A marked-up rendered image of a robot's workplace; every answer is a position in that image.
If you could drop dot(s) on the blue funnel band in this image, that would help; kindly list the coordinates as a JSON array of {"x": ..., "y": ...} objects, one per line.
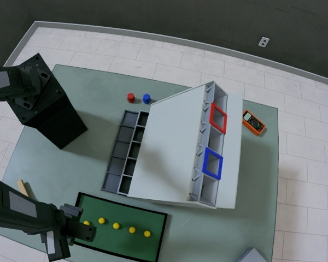
[{"x": 207, "y": 150}]

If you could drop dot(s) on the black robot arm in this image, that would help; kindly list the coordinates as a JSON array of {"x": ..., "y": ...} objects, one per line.
[{"x": 18, "y": 211}]

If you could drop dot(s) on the red plug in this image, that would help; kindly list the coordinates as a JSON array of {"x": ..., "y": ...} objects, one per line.
[{"x": 130, "y": 98}]

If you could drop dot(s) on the wooden-handled wire brush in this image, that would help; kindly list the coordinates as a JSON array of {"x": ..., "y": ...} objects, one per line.
[{"x": 22, "y": 188}]

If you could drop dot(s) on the orange digital multimeter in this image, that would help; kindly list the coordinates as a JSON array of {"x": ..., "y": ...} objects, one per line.
[{"x": 252, "y": 123}]

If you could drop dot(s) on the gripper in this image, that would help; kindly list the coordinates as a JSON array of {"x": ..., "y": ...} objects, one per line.
[{"x": 72, "y": 210}]

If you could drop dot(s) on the red funnel rim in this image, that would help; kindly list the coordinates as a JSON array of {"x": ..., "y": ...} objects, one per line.
[{"x": 211, "y": 118}]

